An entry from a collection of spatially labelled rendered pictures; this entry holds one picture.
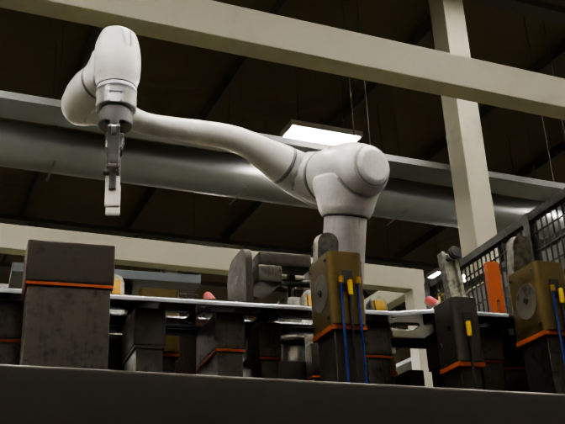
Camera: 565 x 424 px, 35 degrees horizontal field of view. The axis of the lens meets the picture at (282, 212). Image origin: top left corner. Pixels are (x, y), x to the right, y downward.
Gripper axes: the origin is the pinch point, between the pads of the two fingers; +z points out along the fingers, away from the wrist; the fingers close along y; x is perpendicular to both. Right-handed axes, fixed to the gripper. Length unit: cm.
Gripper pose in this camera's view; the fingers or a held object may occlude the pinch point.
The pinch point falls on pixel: (113, 196)
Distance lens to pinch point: 190.2
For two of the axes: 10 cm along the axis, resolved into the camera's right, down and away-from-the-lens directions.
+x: 9.9, 0.2, 1.5
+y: 1.4, -3.9, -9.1
